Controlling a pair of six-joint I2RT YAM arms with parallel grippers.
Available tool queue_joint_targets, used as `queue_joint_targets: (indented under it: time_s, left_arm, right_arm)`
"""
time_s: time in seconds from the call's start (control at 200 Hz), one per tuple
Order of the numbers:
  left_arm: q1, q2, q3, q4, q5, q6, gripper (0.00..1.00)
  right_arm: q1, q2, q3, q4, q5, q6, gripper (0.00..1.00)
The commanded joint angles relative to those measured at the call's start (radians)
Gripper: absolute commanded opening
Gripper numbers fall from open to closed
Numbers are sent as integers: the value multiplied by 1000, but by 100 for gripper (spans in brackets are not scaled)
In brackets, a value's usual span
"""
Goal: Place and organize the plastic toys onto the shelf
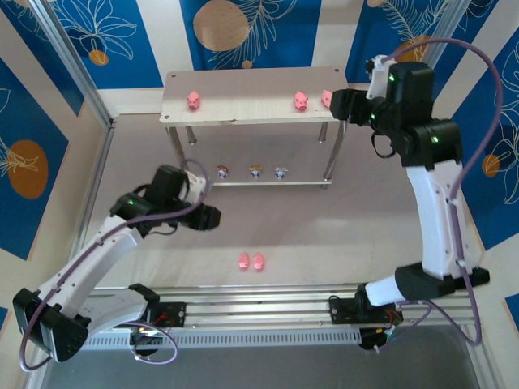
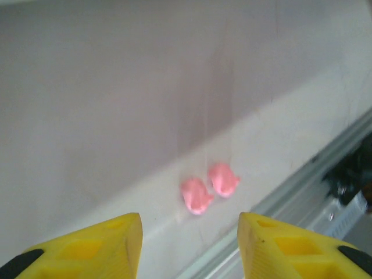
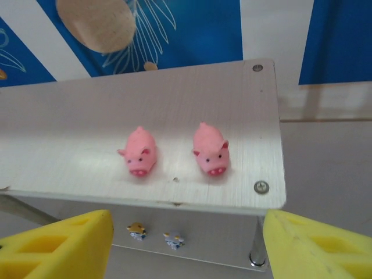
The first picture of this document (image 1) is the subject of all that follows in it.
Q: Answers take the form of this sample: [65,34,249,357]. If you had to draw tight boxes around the two-tier wooden metal-leg shelf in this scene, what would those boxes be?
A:
[159,66,352,190]

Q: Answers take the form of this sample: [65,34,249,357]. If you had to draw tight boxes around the grey metal panel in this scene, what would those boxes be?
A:
[40,327,483,389]

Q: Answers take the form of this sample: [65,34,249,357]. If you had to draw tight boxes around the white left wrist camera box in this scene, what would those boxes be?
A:
[184,171,209,202]

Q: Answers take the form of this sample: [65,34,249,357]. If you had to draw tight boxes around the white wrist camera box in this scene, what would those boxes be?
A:
[364,53,391,100]
[184,171,209,202]

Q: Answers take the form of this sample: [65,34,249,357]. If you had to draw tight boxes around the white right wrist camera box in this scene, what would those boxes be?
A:
[364,53,391,100]

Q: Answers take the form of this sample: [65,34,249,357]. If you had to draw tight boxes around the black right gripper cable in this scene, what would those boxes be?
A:
[370,131,399,160]

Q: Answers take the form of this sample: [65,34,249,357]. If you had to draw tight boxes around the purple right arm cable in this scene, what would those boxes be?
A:
[376,36,505,354]

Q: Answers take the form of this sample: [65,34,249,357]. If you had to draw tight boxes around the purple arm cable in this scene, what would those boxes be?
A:
[376,36,505,354]
[19,158,212,372]

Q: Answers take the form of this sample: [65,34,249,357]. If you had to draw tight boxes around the aluminium side rail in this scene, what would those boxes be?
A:
[74,117,119,263]

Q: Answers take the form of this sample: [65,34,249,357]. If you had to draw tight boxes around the aluminium frame post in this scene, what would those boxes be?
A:
[28,0,119,130]
[395,0,476,122]

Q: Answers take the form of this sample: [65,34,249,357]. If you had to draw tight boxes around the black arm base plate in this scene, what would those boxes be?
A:
[328,297,405,325]
[121,301,187,329]

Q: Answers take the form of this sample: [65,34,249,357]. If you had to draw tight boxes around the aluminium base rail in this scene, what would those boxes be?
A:
[34,283,486,337]

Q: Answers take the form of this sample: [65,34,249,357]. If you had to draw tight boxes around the grey slotted cable duct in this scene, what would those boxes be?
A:
[50,328,362,351]

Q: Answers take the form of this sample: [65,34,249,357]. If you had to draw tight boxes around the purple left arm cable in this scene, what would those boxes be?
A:
[19,158,212,372]

